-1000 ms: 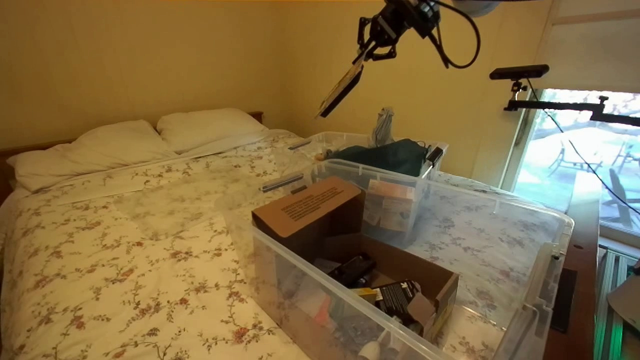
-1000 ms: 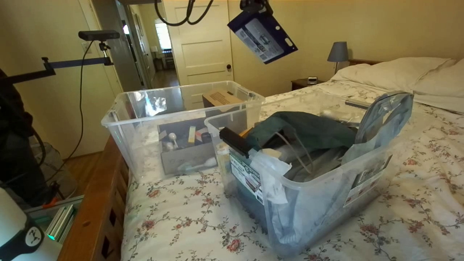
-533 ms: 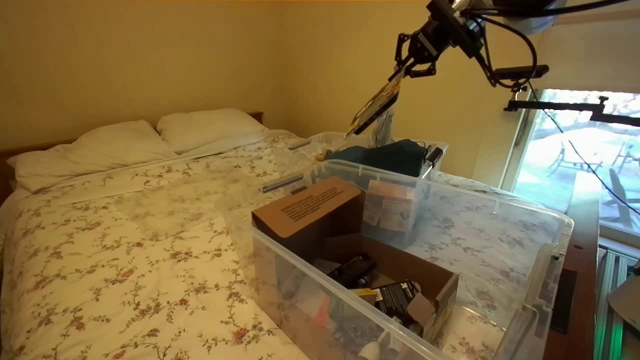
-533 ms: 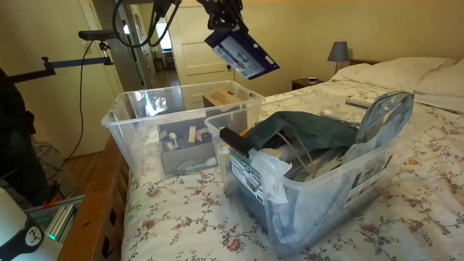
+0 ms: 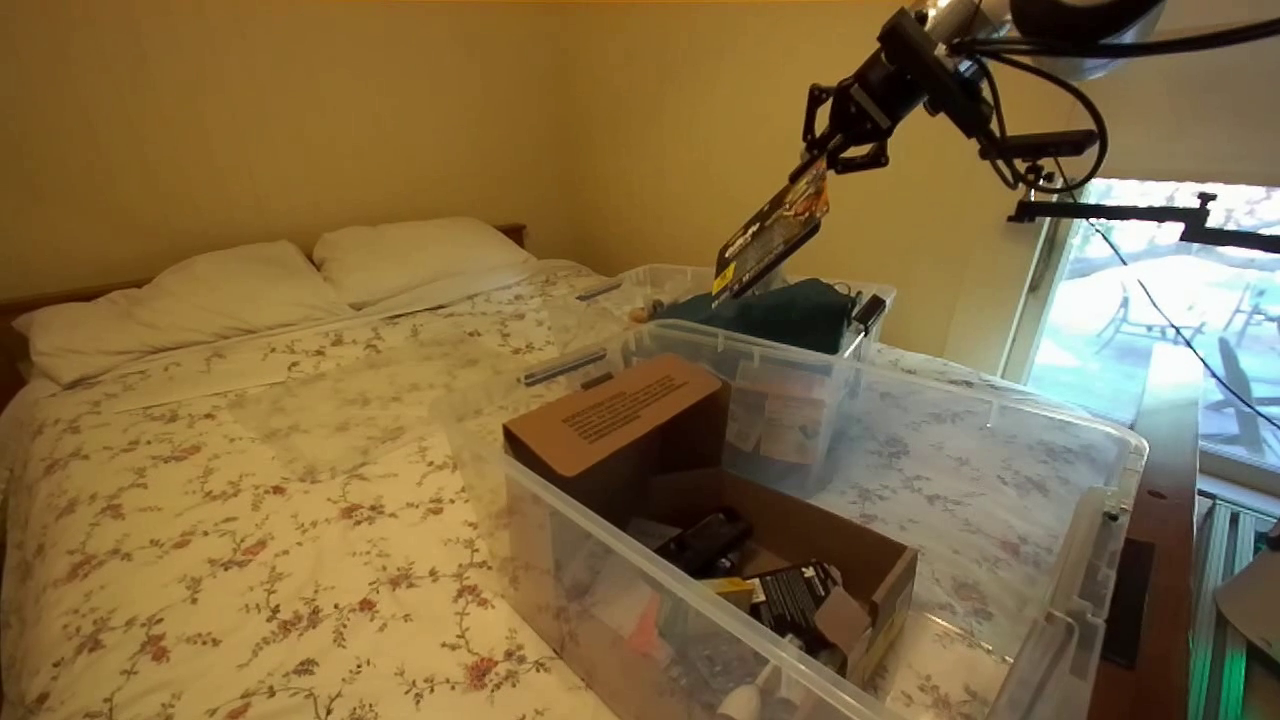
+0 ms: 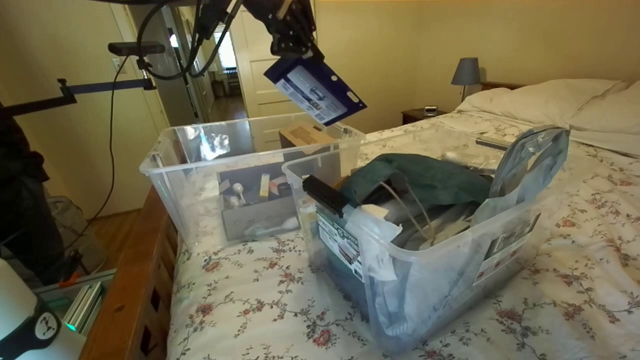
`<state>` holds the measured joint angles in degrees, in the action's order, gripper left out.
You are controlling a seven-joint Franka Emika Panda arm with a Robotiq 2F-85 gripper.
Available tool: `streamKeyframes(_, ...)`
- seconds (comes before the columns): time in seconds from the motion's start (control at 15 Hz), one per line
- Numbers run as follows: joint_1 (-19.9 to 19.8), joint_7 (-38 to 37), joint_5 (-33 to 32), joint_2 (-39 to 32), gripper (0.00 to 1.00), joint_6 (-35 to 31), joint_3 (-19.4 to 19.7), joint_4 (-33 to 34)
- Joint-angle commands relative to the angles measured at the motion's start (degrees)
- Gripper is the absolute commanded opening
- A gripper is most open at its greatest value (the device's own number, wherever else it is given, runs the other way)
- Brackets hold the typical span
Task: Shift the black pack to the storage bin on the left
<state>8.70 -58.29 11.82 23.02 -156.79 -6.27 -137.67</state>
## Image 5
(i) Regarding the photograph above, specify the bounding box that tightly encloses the white pillow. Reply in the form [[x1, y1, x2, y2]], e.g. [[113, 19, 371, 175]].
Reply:
[[12, 239, 353, 388], [312, 216, 538, 310]]

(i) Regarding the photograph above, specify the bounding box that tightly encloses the white bottle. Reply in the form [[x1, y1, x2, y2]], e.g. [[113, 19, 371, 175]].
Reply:
[[714, 680, 769, 720]]

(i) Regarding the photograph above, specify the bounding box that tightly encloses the large clear storage bin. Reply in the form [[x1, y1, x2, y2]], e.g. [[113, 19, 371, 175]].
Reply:
[[500, 318, 1150, 720]]

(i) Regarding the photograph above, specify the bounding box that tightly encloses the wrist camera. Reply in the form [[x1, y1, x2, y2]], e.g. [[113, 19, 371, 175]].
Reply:
[[878, 8, 997, 141]]

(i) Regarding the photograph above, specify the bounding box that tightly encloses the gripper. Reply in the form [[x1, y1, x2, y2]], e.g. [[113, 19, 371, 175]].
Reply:
[[801, 45, 936, 177]]

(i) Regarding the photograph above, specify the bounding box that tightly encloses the camera on mount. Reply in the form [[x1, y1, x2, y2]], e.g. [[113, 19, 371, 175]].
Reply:
[[978, 129, 1280, 256]]

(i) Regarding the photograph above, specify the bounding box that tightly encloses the black pack with yellow print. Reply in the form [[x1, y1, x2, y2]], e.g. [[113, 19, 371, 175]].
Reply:
[[712, 158, 832, 302]]

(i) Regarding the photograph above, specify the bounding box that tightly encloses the black packet with white print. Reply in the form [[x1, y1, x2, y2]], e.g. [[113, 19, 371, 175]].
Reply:
[[745, 561, 843, 653]]

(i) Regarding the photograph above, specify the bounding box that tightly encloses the black cable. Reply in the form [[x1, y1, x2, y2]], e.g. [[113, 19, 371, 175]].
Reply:
[[1085, 220, 1280, 413]]

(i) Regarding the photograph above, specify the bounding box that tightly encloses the open brown cardboard box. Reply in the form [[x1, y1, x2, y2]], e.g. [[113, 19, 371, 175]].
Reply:
[[630, 467, 920, 693]]

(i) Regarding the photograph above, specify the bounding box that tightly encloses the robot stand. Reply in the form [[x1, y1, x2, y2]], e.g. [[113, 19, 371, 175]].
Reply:
[[1188, 488, 1280, 720]]

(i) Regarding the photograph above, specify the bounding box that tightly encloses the small clear storage bin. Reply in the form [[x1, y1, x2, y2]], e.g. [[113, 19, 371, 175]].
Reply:
[[598, 263, 897, 493]]

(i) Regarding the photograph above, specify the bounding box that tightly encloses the black remote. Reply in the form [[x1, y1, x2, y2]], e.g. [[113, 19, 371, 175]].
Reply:
[[655, 507, 755, 578]]

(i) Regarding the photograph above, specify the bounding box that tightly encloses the teal cloth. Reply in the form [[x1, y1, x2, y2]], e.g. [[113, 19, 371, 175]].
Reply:
[[655, 278, 861, 357]]

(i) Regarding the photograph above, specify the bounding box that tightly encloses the closed brown cardboard box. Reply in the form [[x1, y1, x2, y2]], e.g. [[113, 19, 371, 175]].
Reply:
[[502, 354, 732, 523]]

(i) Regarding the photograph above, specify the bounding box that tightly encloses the wooden footboard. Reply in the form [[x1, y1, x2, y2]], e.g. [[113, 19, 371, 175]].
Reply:
[[1088, 343, 1203, 720]]

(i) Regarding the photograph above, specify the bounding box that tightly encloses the floral bedspread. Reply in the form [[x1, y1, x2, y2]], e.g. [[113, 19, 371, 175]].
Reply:
[[0, 258, 1101, 720]]

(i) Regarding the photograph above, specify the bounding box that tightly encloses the window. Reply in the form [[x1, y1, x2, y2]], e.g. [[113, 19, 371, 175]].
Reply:
[[1028, 178, 1280, 466]]

